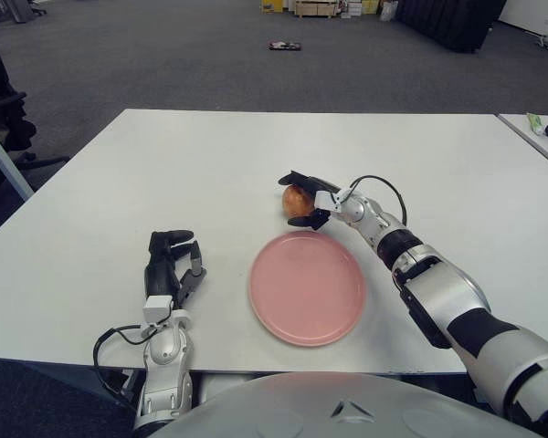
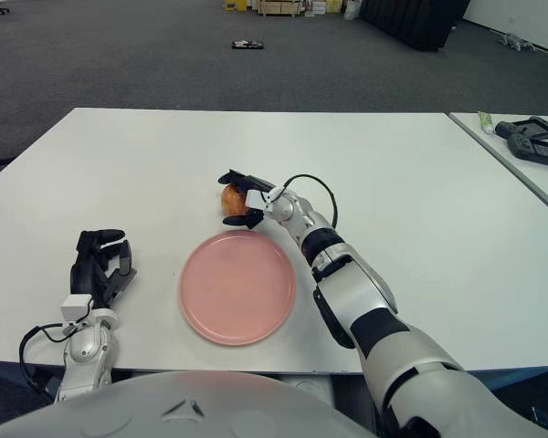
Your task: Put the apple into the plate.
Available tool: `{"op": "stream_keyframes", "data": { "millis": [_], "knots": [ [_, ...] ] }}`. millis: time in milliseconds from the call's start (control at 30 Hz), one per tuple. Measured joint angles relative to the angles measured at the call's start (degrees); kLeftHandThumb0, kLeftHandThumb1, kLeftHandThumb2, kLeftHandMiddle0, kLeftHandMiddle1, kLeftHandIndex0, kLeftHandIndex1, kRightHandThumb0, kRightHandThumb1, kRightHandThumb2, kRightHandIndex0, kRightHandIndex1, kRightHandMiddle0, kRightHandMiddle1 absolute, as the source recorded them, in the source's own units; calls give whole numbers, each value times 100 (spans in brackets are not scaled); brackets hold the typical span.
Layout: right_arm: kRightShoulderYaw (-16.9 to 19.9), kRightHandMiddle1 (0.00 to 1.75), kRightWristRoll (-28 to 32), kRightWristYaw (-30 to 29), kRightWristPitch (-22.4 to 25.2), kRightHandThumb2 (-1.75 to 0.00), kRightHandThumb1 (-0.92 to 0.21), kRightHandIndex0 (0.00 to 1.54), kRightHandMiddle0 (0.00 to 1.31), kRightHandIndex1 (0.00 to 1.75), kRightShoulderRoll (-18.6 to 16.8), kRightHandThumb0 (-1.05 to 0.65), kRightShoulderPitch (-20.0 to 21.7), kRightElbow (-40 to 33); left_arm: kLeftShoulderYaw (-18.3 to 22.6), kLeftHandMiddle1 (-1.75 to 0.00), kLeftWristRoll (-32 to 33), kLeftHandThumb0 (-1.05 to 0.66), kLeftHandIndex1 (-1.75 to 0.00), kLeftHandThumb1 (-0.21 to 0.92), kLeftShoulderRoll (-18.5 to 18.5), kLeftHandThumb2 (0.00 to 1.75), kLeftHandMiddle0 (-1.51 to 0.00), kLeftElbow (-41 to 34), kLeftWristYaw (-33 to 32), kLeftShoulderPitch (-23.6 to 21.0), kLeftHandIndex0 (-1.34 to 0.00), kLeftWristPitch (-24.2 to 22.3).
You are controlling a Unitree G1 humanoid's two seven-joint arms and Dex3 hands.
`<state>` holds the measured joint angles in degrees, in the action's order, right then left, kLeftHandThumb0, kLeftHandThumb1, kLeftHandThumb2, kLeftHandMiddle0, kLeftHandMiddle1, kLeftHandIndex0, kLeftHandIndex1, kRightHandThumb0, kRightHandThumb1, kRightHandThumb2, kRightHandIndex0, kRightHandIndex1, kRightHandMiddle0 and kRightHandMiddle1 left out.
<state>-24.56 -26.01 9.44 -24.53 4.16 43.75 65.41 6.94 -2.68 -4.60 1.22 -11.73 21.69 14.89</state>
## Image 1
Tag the stack of yellow boxes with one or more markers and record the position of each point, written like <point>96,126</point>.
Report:
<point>370,6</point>

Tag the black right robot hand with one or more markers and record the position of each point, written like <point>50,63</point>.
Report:
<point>319,184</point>

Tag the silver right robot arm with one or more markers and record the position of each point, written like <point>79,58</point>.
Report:
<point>438,292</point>

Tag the white plastic bag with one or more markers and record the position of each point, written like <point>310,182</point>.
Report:
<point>388,11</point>

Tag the black office chair with jacket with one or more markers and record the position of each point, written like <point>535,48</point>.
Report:
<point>0,114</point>

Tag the stack of white boxes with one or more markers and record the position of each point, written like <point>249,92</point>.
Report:
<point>351,8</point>

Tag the green white tube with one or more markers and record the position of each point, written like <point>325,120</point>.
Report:
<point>535,124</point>

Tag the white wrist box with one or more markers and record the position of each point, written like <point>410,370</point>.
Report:
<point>157,308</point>
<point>325,201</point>

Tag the wooden pallet crate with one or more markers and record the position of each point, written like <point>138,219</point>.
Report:
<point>316,8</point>

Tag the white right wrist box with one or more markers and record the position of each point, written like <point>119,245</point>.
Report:
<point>325,201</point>

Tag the black curtain partition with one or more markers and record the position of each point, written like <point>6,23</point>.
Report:
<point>449,23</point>

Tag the red apple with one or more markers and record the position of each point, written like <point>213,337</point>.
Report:
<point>296,201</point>

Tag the grey robot torso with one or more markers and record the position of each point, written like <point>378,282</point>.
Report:
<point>301,406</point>

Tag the pink round plate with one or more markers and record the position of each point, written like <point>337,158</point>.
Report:
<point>307,288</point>

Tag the black flat tray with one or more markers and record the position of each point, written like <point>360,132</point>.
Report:
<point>284,45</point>

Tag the white side table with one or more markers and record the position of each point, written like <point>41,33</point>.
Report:
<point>530,137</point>

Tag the yellow cardboard box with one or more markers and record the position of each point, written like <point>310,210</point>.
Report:
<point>272,4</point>

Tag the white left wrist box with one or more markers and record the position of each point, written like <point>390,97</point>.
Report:
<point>157,308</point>

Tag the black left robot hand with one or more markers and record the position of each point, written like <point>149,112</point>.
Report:
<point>157,274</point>

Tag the grey desk leg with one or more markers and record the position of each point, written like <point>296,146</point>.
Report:
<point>7,162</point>

